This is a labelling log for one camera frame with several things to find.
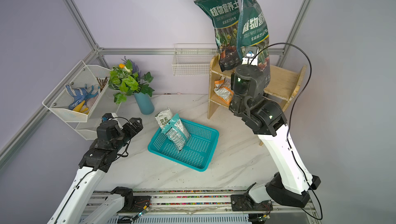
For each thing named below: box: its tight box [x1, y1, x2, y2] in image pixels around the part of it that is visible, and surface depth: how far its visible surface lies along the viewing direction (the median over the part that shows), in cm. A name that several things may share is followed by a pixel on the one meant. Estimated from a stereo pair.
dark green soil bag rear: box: [193, 0, 243, 72], surface depth 66 cm
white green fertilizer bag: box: [154, 106, 173, 130], surface depth 90 cm
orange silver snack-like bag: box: [213, 79, 235, 106], surface depth 88 cm
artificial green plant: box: [108, 56, 155, 105], surface depth 85 cm
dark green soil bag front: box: [236, 0, 271, 88], surface depth 51 cm
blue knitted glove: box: [65, 84, 88, 111], surface depth 73 cm
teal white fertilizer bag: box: [161, 113, 191, 152], surface depth 88 cm
